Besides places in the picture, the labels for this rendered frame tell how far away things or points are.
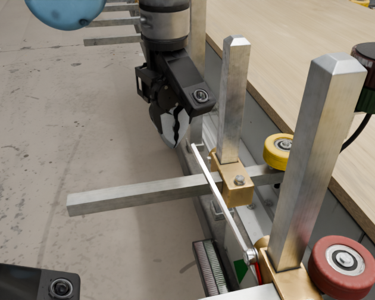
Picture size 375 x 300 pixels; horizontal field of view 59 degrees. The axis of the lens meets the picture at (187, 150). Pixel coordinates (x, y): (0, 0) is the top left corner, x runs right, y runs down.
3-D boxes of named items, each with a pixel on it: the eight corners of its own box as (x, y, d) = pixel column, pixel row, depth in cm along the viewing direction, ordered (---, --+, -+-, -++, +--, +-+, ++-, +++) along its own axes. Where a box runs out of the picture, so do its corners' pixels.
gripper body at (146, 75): (171, 87, 64) (169, 23, 57) (196, 105, 59) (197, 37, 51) (136, 97, 61) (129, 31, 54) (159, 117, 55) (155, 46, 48)
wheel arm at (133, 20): (85, 30, 159) (84, 20, 156) (86, 27, 161) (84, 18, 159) (174, 24, 166) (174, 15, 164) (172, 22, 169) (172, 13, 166)
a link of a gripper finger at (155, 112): (171, 125, 61) (170, 82, 56) (177, 129, 60) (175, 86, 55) (149, 133, 59) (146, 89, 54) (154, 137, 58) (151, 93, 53)
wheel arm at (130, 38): (84, 49, 139) (83, 38, 137) (84, 46, 142) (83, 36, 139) (184, 41, 147) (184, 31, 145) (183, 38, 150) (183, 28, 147)
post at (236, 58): (215, 239, 79) (230, 40, 50) (211, 228, 82) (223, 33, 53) (228, 237, 80) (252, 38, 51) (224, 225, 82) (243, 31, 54)
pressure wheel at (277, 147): (290, 205, 65) (302, 160, 58) (252, 191, 68) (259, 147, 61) (300, 181, 71) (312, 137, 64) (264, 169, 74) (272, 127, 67)
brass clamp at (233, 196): (224, 209, 62) (225, 190, 59) (205, 165, 73) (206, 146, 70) (255, 203, 63) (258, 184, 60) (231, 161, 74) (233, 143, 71)
